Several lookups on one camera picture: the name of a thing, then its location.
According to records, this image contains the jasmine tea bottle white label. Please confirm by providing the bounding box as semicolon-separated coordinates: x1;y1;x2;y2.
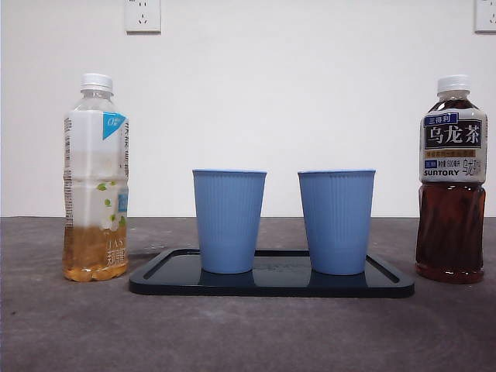
63;72;130;283

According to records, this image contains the dark oolong tea bottle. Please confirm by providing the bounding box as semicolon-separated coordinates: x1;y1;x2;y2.
414;74;490;284

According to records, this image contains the blue ribbed plastic cup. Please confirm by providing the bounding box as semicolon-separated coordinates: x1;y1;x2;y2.
297;168;377;277
191;168;268;275

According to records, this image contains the dark blue flat tray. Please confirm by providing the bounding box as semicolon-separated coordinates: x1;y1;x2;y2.
128;248;415;298

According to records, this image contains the white wall socket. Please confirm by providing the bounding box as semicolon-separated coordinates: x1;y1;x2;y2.
474;0;496;33
124;0;162;34

